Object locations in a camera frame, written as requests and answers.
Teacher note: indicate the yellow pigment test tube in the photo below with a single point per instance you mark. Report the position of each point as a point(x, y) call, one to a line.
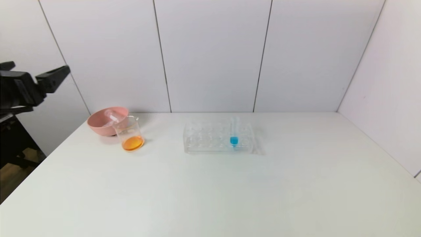
point(112, 117)

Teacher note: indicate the clear acrylic test tube rack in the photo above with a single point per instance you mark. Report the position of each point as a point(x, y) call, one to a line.
point(204, 144)

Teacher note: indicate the black chair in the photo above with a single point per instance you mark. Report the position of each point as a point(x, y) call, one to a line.
point(16, 144)

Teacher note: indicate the clear glass beaker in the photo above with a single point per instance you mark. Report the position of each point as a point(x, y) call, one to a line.
point(132, 143)

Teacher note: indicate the blue pigment test tube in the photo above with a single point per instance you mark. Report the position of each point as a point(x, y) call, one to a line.
point(234, 141)

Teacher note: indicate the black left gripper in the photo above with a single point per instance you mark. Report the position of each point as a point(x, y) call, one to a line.
point(27, 86)

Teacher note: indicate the pink plastic bowl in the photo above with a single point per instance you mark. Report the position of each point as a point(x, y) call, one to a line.
point(97, 126)

